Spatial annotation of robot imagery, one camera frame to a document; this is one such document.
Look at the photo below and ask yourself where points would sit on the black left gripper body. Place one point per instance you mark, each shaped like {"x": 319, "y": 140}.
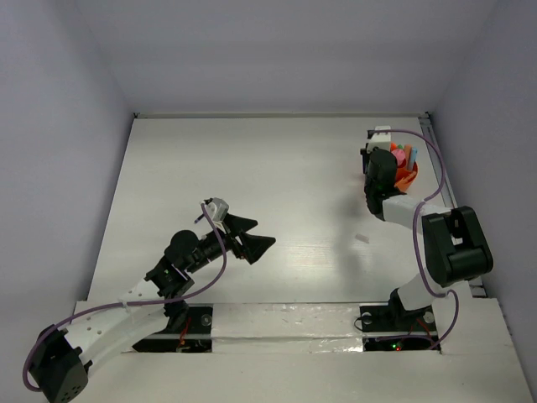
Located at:
{"x": 211, "y": 245}

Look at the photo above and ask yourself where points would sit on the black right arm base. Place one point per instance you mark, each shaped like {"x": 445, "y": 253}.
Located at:
{"x": 390, "y": 328}

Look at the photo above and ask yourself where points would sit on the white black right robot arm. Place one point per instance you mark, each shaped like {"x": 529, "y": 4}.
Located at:
{"x": 449, "y": 244}

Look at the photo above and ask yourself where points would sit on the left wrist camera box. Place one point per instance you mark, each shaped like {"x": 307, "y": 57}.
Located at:
{"x": 216, "y": 209}

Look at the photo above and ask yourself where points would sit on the orange round organizer container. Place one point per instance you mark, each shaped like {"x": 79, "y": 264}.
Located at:
{"x": 404, "y": 172}

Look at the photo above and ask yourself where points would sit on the blue tip clear highlighter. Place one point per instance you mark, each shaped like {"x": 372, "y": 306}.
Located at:
{"x": 412, "y": 157}

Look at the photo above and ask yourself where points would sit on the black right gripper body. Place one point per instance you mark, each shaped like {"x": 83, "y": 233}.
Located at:
{"x": 367, "y": 157}

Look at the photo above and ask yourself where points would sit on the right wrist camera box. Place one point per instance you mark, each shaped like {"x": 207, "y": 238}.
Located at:
{"x": 380, "y": 137}

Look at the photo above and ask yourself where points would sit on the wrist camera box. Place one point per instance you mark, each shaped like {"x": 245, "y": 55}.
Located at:
{"x": 380, "y": 137}
{"x": 216, "y": 209}

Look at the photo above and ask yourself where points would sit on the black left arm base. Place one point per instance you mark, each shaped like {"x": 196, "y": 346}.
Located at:
{"x": 190, "y": 333}

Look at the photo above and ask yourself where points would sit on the peach translucent marker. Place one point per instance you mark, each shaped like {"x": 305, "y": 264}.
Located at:
{"x": 404, "y": 183}

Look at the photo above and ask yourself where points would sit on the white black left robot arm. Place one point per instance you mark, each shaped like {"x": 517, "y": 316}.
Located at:
{"x": 67, "y": 354}

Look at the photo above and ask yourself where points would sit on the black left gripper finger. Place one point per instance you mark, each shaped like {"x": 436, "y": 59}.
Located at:
{"x": 254, "y": 246}
{"x": 236, "y": 225}

